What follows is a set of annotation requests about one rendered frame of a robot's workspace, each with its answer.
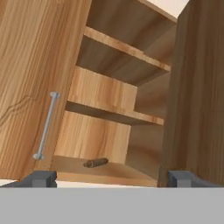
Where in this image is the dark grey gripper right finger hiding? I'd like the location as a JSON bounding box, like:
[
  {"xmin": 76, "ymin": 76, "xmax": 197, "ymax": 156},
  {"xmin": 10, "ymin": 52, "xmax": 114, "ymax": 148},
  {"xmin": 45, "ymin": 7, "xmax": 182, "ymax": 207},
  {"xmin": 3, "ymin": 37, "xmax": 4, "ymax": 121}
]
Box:
[{"xmin": 167, "ymin": 171, "xmax": 221, "ymax": 188}]

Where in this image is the wooden cabinet with shelves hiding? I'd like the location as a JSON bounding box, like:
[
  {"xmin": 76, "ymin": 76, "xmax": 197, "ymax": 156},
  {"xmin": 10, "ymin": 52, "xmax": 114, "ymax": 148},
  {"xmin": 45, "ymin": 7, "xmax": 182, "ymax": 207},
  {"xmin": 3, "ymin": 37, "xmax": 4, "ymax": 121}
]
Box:
[{"xmin": 51, "ymin": 0, "xmax": 179, "ymax": 188}]

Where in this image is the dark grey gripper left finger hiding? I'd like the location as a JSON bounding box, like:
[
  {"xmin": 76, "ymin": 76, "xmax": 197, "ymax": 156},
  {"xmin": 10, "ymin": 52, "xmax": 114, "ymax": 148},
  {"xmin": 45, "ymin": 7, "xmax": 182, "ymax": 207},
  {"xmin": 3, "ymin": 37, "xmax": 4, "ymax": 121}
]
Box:
[{"xmin": 1, "ymin": 171, "xmax": 58, "ymax": 188}]

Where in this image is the silver bar door handle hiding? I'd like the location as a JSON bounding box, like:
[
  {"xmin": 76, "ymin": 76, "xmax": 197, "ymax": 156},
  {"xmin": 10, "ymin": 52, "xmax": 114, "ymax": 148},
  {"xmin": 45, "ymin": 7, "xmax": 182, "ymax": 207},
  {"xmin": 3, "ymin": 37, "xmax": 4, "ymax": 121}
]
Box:
[{"xmin": 32, "ymin": 91, "xmax": 61, "ymax": 161}]

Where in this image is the wooden cabinet door with handle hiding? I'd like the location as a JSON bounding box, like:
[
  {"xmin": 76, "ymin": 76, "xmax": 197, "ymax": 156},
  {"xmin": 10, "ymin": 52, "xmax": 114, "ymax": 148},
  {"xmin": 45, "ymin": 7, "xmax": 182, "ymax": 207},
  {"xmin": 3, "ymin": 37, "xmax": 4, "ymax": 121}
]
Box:
[{"xmin": 0, "ymin": 0, "xmax": 93, "ymax": 182}]

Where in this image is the open wooden cabinet door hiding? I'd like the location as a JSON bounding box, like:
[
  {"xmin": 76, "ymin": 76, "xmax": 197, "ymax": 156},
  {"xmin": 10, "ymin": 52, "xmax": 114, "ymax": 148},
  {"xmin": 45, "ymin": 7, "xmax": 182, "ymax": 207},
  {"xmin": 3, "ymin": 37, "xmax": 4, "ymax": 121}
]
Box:
[{"xmin": 157, "ymin": 0, "xmax": 224, "ymax": 188}]

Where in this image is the brown wooden rolling pin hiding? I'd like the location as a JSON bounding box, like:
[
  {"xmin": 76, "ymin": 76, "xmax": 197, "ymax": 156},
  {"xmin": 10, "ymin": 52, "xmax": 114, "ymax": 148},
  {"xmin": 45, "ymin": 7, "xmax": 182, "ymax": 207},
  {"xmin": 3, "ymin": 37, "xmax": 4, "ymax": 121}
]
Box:
[{"xmin": 83, "ymin": 157, "xmax": 109, "ymax": 169}]

